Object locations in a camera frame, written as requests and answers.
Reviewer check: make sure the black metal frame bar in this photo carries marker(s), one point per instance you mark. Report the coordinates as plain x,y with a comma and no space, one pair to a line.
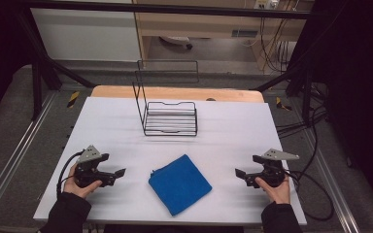
175,9

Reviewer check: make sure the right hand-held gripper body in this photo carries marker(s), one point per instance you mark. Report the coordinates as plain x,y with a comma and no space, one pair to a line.
273,174

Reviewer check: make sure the white chair base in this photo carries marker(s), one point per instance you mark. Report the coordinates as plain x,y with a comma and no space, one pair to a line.
176,40

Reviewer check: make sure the wooden table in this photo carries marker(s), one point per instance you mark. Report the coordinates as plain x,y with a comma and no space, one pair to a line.
175,93

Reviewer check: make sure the blue cloth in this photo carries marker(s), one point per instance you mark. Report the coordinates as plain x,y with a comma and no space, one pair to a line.
179,186

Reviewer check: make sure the light wooden desk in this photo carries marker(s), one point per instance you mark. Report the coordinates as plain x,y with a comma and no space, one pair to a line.
207,24

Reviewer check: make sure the black metal frame stand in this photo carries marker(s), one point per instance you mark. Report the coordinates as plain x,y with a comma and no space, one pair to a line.
37,84
306,87

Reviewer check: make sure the white table cover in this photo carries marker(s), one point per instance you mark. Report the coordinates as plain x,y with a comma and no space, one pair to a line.
233,132

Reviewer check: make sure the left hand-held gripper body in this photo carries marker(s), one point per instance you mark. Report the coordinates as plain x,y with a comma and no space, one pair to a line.
87,176

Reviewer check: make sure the aluminium floor rail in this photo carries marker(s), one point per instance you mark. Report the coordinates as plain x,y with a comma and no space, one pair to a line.
16,150
332,181

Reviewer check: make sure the white power strip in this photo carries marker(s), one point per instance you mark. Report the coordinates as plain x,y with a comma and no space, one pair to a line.
265,4

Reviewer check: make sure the person's right hand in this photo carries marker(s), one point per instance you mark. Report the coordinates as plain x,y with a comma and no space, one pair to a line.
280,194

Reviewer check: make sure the person's left hand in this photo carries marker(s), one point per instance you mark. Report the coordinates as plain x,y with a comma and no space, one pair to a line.
77,191

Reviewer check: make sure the yellow black striped tape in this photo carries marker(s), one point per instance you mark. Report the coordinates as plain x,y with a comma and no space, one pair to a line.
73,99
281,104

